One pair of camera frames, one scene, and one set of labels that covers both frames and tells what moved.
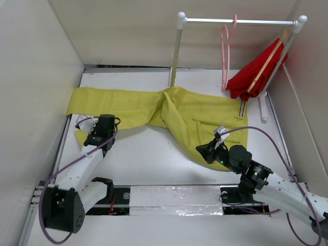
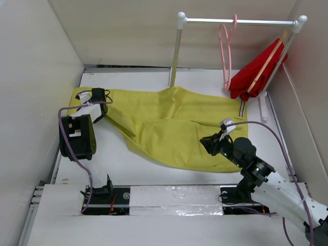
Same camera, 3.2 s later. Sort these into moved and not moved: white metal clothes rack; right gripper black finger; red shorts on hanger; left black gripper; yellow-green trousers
Moved: right gripper black finger; yellow-green trousers; left black gripper
Not moved: white metal clothes rack; red shorts on hanger
